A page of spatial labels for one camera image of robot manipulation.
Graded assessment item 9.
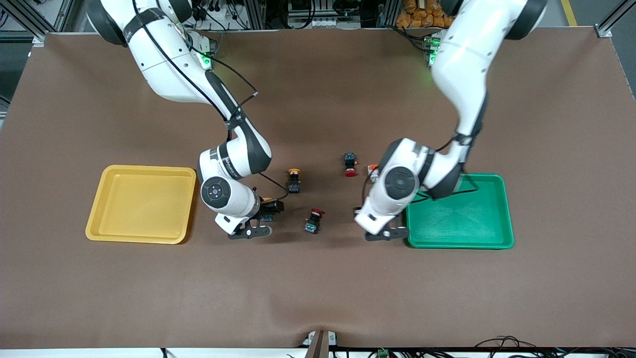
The yellow plastic tray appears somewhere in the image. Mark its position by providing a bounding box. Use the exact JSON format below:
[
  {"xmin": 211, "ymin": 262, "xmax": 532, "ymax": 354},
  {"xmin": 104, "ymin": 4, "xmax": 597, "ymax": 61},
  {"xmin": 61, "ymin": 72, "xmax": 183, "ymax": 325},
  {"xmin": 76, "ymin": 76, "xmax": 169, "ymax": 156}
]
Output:
[{"xmin": 85, "ymin": 165, "xmax": 197, "ymax": 245}]

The table edge clamp bracket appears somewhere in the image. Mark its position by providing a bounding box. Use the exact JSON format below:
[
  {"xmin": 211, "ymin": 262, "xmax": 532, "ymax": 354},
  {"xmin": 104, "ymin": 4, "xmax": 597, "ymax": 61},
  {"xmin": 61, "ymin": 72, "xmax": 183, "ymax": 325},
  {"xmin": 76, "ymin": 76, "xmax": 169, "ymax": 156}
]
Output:
[{"xmin": 304, "ymin": 329, "xmax": 338, "ymax": 358}]

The white power strip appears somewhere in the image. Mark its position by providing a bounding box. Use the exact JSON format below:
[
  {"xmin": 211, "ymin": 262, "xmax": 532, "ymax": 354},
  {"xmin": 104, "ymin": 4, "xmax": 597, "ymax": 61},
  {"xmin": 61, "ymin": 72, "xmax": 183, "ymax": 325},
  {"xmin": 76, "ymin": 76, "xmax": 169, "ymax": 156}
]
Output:
[{"xmin": 287, "ymin": 17, "xmax": 349, "ymax": 29}]

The green plastic tray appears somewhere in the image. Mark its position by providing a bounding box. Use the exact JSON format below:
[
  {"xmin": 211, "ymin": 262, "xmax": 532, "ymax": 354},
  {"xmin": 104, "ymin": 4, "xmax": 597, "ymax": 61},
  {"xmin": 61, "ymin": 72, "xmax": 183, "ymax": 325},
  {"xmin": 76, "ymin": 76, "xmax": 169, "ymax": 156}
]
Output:
[{"xmin": 405, "ymin": 172, "xmax": 515, "ymax": 250}]

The brown table mat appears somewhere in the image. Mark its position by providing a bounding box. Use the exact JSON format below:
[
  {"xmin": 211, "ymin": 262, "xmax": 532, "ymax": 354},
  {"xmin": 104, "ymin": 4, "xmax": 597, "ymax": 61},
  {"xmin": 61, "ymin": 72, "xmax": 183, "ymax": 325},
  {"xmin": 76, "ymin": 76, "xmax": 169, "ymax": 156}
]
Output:
[{"xmin": 0, "ymin": 27, "xmax": 636, "ymax": 349}]

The orange packets pile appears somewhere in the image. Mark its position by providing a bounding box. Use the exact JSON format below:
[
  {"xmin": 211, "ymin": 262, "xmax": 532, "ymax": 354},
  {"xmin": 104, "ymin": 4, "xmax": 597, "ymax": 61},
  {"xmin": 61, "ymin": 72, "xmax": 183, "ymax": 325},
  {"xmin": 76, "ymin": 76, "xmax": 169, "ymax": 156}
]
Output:
[{"xmin": 396, "ymin": 0, "xmax": 455, "ymax": 29}]

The black loose cable bundle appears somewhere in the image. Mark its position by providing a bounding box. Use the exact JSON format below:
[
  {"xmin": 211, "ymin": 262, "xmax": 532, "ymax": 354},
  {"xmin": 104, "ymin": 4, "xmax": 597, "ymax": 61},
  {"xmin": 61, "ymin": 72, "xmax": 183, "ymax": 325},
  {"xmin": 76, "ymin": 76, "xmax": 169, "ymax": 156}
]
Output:
[{"xmin": 472, "ymin": 336, "xmax": 634, "ymax": 358}]

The aluminium frame profile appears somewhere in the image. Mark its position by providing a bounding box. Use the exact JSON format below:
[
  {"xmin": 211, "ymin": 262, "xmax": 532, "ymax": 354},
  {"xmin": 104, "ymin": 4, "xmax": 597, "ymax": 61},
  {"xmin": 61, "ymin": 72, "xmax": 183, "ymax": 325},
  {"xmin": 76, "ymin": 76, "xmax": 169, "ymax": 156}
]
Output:
[
  {"xmin": 0, "ymin": 0, "xmax": 75, "ymax": 45},
  {"xmin": 595, "ymin": 0, "xmax": 636, "ymax": 38}
]

